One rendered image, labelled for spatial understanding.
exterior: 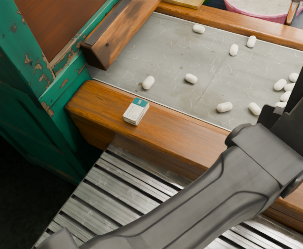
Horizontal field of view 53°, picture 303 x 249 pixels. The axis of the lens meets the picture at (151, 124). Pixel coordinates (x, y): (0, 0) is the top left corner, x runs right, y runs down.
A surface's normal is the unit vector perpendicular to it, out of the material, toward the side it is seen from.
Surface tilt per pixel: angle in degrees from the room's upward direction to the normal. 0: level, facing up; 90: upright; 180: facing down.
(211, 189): 16
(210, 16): 0
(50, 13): 90
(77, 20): 90
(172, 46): 0
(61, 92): 90
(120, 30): 67
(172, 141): 0
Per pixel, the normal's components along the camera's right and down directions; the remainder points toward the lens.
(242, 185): 0.11, -0.67
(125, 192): -0.11, -0.53
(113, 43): 0.76, 0.11
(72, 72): 0.87, 0.36
